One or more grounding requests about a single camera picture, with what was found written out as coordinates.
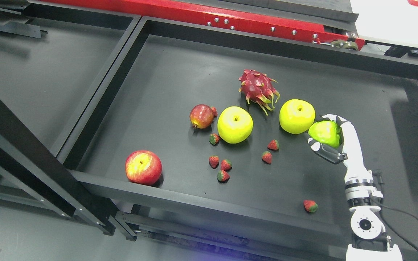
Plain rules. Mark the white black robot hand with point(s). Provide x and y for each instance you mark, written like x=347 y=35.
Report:
x=351 y=154

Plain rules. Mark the green apple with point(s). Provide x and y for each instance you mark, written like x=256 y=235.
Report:
x=326 y=132

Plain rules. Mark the yellow apple right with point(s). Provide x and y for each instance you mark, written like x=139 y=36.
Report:
x=296 y=116

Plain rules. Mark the yellow apple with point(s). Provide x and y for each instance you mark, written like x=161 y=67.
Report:
x=234 y=125
x=296 y=116

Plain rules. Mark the yellow apple left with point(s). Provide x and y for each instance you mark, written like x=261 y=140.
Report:
x=234 y=125

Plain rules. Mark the red apple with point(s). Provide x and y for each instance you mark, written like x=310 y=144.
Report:
x=143 y=167

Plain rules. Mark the strawberry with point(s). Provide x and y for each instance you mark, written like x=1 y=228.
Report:
x=273 y=145
x=213 y=161
x=310 y=206
x=223 y=176
x=214 y=139
x=226 y=165
x=267 y=157
x=214 y=111

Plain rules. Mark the dragon fruit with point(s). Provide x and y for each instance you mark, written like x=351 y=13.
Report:
x=257 y=87

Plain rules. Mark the pomegranate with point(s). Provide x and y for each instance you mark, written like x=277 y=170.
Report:
x=201 y=116

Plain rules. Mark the red metal beam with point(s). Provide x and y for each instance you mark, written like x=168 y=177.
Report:
x=226 y=19

